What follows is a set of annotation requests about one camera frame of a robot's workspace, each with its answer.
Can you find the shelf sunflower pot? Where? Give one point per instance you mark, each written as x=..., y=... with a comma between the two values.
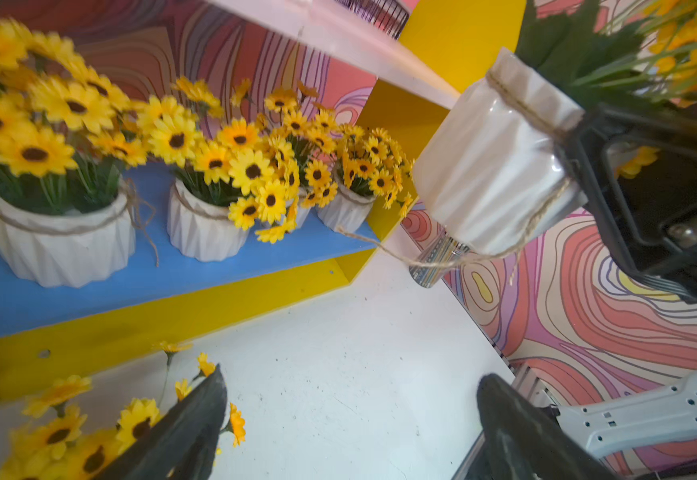
x=296, y=134
x=491, y=173
x=68, y=217
x=234, y=176
x=54, y=444
x=371, y=167

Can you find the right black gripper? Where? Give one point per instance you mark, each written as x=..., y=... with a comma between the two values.
x=638, y=172

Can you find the yellow wooden shelf unit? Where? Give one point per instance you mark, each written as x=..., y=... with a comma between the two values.
x=162, y=295

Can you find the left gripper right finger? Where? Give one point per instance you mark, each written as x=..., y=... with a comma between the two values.
x=523, y=443

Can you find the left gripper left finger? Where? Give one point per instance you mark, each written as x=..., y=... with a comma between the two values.
x=183, y=444

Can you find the clear cup of pencils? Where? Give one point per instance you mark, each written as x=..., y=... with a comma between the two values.
x=437, y=259

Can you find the black wire basket back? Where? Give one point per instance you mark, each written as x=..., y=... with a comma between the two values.
x=389, y=16

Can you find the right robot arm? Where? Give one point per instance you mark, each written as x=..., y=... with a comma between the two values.
x=661, y=415

